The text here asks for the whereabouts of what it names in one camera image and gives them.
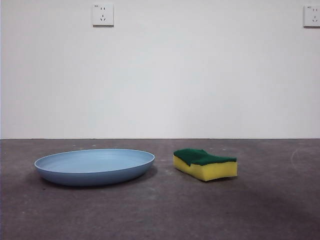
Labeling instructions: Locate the blue round plate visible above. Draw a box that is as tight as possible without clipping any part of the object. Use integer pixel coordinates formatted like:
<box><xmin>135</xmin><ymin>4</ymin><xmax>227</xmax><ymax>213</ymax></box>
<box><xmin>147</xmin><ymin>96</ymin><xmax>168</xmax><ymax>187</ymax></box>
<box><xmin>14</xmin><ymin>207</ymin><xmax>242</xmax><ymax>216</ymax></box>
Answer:
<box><xmin>34</xmin><ymin>148</ymin><xmax>156</xmax><ymax>187</ymax></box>

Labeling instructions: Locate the yellow sponge with green pad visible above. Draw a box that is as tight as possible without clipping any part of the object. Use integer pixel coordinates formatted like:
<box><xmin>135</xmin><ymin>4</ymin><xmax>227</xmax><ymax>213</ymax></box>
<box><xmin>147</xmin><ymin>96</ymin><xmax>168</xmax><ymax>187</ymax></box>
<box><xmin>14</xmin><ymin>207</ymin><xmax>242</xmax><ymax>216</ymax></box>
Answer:
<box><xmin>173</xmin><ymin>148</ymin><xmax>238</xmax><ymax>183</ymax></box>

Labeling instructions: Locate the white wall socket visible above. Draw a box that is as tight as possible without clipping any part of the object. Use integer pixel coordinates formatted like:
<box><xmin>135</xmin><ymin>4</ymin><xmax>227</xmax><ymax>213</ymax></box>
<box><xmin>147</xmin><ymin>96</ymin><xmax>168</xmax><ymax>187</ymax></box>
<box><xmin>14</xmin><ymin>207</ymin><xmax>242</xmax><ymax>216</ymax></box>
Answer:
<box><xmin>303</xmin><ymin>4</ymin><xmax>320</xmax><ymax>28</ymax></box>
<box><xmin>92</xmin><ymin>3</ymin><xmax>115</xmax><ymax>28</ymax></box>

